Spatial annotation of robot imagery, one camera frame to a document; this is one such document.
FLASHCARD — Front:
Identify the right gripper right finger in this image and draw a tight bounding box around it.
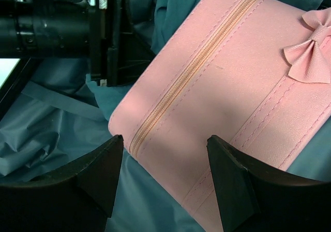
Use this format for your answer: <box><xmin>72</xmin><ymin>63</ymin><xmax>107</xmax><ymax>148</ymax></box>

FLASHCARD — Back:
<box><xmin>207</xmin><ymin>135</ymin><xmax>330</xmax><ymax>231</ymax></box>

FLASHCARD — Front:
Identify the yellow suitcase with grey lining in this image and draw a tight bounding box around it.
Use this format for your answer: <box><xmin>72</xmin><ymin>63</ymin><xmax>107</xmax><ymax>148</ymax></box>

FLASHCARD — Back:
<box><xmin>1</xmin><ymin>0</ymin><xmax>330</xmax><ymax>231</ymax></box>

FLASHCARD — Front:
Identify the pink cosmetic case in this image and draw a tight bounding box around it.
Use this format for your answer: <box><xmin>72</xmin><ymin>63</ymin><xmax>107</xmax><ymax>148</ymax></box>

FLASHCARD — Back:
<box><xmin>109</xmin><ymin>0</ymin><xmax>330</xmax><ymax>227</ymax></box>

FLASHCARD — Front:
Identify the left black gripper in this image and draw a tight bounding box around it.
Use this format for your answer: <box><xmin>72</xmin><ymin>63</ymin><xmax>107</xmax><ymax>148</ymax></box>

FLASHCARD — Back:
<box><xmin>1</xmin><ymin>0</ymin><xmax>155</xmax><ymax>87</ymax></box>

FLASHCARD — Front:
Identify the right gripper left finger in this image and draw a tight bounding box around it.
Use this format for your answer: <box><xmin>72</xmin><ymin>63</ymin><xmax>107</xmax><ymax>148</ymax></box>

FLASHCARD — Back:
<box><xmin>1</xmin><ymin>135</ymin><xmax>124</xmax><ymax>231</ymax></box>

